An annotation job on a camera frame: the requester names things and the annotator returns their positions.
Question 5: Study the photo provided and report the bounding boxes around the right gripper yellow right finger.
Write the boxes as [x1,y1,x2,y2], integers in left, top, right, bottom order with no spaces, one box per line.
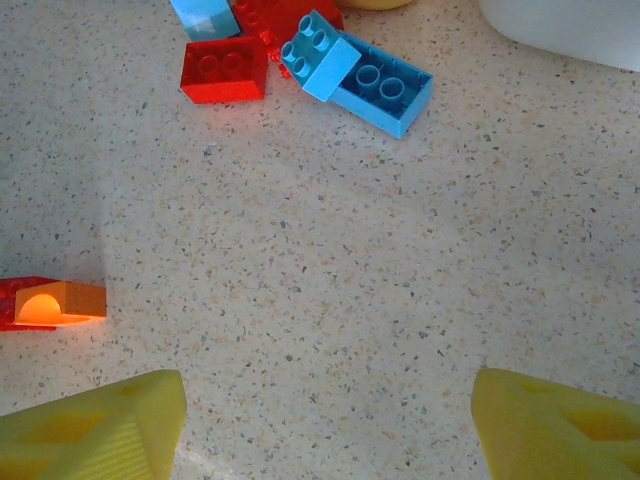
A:
[471,367,640,480]

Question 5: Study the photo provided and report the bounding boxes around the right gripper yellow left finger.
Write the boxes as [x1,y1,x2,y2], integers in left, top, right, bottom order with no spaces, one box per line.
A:
[0,368,188,480]

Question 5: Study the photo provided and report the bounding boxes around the orange arch lego brick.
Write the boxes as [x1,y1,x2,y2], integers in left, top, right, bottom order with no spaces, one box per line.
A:
[13,280,108,326]

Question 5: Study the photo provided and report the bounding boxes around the red lego brick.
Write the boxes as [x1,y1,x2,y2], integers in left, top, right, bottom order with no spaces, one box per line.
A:
[0,276,59,333]
[179,33,270,105]

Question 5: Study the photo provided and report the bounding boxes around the blue long lego brick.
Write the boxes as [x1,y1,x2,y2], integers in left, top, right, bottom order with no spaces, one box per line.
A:
[329,30,434,140]

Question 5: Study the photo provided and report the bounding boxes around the white plastic container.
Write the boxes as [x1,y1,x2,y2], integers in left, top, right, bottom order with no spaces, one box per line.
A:
[477,0,640,74]

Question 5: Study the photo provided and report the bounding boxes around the blue sloped lego brick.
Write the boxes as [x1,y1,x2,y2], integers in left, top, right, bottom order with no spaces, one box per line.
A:
[169,0,242,43]

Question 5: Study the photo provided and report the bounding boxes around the small blue lego brick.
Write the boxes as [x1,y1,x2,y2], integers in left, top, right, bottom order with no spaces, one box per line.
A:
[279,9,363,103]

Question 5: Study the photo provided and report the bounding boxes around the red irregular lego piece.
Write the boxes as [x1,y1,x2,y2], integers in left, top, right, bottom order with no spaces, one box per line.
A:
[232,0,346,80]

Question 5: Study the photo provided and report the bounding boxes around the yellow plastic container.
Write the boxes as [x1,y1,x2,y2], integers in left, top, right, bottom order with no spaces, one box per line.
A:
[333,0,416,11]

